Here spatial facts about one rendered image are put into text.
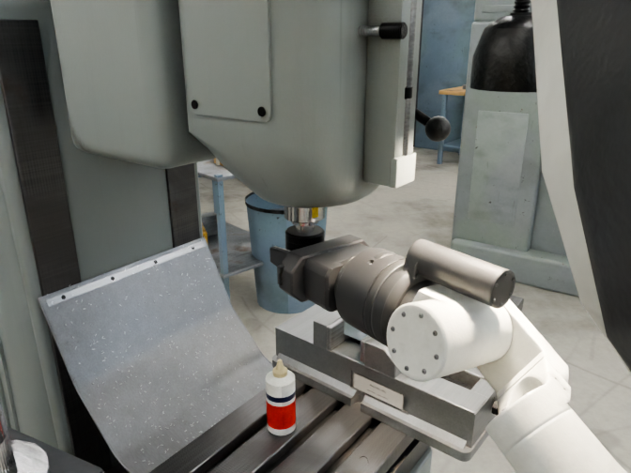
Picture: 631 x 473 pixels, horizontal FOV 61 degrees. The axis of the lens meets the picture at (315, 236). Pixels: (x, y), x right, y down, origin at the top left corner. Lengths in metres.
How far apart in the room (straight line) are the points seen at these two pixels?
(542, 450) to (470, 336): 0.10
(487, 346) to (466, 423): 0.28
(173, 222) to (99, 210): 0.14
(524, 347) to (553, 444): 0.10
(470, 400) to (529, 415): 0.31
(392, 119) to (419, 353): 0.22
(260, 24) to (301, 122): 0.09
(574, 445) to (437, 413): 0.34
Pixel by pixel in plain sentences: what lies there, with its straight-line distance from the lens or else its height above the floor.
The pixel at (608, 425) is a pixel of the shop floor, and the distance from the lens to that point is 2.60.
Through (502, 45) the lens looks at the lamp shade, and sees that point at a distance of 0.49.
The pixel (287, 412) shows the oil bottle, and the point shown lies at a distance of 0.77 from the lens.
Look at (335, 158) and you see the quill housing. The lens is 0.52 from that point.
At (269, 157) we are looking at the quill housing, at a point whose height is 1.37.
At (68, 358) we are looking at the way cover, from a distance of 0.89.
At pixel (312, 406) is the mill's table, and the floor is 0.97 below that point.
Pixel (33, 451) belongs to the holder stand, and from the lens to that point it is 0.52.
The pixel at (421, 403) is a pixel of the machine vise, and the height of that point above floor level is 1.01.
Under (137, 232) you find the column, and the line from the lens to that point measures 0.95.
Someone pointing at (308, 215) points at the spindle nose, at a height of 1.29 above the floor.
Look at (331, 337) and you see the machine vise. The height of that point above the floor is 1.06.
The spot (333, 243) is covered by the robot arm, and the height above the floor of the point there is 1.26.
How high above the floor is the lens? 1.48
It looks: 20 degrees down
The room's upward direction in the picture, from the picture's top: straight up
